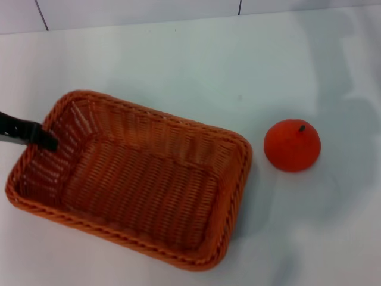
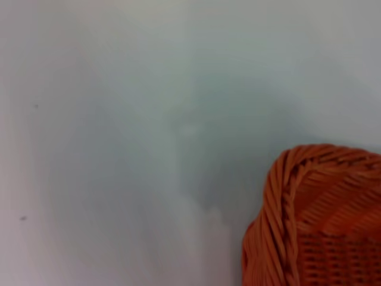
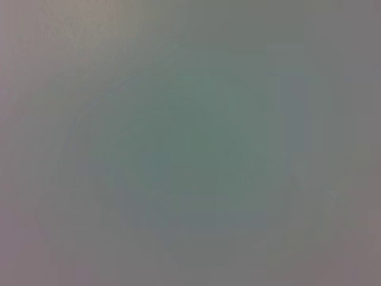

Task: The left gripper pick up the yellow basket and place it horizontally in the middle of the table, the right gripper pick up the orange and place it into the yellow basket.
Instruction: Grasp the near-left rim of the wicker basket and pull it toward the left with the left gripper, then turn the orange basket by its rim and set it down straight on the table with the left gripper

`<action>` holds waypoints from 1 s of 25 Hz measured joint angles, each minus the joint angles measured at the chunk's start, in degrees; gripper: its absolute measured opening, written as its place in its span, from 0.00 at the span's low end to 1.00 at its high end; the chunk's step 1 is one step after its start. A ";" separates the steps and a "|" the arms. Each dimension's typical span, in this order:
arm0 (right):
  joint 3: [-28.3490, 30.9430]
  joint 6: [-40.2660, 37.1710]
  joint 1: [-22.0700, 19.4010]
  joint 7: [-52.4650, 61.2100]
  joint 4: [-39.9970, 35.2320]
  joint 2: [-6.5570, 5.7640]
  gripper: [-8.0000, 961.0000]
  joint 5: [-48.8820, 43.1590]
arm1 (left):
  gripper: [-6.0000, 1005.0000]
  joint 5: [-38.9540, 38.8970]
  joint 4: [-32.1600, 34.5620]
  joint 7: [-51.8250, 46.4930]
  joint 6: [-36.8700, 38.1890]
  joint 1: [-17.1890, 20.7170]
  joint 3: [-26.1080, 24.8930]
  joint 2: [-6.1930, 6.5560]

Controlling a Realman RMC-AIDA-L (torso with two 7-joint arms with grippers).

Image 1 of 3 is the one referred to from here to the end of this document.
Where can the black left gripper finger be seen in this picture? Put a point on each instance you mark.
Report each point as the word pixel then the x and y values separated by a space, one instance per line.
pixel 15 143
pixel 35 134

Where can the orange woven plastic basket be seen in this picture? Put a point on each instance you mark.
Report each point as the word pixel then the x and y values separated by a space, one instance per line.
pixel 143 184

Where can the orange fruit with stem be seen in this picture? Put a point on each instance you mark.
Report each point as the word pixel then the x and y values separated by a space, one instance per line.
pixel 290 149

